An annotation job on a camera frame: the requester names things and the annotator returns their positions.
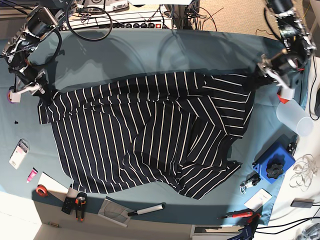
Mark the white small booklet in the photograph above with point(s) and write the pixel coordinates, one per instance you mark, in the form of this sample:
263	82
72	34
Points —
258	200

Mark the black power strip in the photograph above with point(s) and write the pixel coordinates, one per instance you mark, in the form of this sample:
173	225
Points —
138	25

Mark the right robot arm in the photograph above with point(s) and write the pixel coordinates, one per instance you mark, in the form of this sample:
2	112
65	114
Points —
31	77

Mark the silver carabiner pulley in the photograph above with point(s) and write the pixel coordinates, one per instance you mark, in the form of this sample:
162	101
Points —
249	183

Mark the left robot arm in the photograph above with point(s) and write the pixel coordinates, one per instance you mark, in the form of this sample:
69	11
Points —
298	48

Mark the white paper sheet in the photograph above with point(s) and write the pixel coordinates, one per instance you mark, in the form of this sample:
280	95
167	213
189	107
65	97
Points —
53	186

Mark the grey flat device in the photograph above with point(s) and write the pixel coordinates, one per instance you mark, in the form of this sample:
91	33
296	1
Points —
302	203

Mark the white cable ties bundle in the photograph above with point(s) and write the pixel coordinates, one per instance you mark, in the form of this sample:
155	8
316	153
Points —
305	170

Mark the purple tape roll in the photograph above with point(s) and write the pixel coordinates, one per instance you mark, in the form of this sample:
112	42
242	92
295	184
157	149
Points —
8	98

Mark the white packaged card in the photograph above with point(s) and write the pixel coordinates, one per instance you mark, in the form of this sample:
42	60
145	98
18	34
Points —
19	153

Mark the orange tape roll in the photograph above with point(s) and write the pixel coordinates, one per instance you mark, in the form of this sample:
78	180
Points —
41	191

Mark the red black screwdriver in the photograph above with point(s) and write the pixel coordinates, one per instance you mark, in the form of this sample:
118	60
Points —
238	215

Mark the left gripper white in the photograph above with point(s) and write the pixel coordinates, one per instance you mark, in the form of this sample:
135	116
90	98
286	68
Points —
276	70

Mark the orange black pliers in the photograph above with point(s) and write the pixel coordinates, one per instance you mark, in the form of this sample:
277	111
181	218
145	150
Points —
80	206

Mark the black perforated plate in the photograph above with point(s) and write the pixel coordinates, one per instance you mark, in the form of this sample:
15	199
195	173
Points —
69	201

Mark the blue box with knob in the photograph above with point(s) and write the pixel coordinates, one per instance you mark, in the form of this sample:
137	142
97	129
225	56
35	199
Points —
273	163

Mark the navy white striped t-shirt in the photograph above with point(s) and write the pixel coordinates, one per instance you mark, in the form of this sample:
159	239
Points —
175	128

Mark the pink tube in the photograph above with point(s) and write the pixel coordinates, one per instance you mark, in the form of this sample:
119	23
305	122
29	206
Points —
32	174

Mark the teal table cloth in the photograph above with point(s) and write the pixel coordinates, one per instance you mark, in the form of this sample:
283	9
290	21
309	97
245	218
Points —
125	52

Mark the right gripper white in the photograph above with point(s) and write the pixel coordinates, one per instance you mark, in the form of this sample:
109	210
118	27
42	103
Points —
22	84

